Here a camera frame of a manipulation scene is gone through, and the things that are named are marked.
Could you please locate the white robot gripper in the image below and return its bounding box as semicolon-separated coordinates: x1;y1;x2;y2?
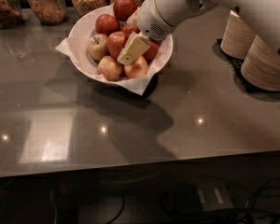
117;0;216;64

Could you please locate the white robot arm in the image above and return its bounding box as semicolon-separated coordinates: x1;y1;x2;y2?
118;0;280;64

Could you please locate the red apple middle small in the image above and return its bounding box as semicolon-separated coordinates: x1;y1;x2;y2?
121;24;139;35

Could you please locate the red apple with sticker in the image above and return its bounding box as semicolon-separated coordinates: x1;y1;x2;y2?
107;31;128;59

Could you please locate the red apple upper right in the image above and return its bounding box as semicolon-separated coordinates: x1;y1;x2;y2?
151;39;162;47

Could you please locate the red apple right centre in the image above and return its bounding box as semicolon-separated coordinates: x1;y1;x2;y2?
143;42;159;61

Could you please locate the red apple top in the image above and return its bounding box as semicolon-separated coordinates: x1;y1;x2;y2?
113;0;137;21

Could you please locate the red apple upper left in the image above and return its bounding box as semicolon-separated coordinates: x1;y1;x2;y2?
95;14;120;35

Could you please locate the yellow-red apple front right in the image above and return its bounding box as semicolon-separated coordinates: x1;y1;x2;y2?
124;56;148;78

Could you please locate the yellow-red apple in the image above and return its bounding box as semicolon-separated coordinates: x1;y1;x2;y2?
97;56;123;81
124;56;148;78

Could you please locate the yellow-green apple left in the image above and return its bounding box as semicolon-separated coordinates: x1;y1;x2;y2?
87;34;108;61

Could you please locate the yellow-red apple front left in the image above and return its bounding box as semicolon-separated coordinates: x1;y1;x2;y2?
97;56;123;81

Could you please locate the white ceramic bowl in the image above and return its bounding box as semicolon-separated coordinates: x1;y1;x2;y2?
67;5;175;85

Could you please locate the white paper liner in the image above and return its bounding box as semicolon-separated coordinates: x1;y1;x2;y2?
54;16;175;96

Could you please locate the glass jar of grains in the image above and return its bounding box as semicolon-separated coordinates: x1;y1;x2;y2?
27;0;66;25

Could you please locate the stack of paper bowls back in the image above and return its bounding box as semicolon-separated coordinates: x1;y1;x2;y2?
220;10;256;60

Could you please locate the black rubber mat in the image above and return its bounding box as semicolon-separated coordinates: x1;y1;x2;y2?
216;38;280;95

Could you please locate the black power adapter box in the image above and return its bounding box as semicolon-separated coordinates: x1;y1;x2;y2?
170;182;236;217

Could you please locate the black cable on floor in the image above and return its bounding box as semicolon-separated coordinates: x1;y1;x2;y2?
160;175;280;224

